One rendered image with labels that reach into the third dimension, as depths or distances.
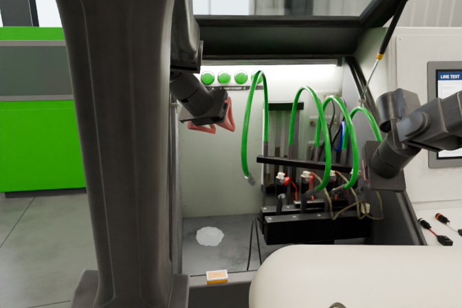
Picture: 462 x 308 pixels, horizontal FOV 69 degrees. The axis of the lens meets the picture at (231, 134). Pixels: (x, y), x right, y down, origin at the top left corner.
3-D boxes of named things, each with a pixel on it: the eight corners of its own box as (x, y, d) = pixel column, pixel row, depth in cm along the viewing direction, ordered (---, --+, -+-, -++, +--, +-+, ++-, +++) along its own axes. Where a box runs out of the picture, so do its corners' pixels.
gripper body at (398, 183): (396, 145, 69) (410, 128, 63) (403, 193, 65) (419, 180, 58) (363, 144, 70) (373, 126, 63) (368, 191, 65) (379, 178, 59)
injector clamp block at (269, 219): (265, 265, 105) (267, 221, 101) (258, 246, 115) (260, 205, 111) (368, 256, 110) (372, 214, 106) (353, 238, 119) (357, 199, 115)
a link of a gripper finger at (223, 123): (218, 119, 79) (196, 95, 72) (245, 115, 76) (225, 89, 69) (212, 144, 76) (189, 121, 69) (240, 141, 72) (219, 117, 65)
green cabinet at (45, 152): (-2, 200, 329) (-38, 26, 285) (33, 170, 406) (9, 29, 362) (110, 193, 343) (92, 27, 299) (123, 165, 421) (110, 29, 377)
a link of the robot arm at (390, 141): (391, 152, 55) (428, 154, 54) (386, 115, 58) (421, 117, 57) (379, 168, 61) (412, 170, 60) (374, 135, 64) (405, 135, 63)
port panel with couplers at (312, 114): (306, 162, 131) (311, 82, 122) (303, 159, 134) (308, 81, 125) (338, 161, 132) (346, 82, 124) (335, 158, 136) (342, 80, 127)
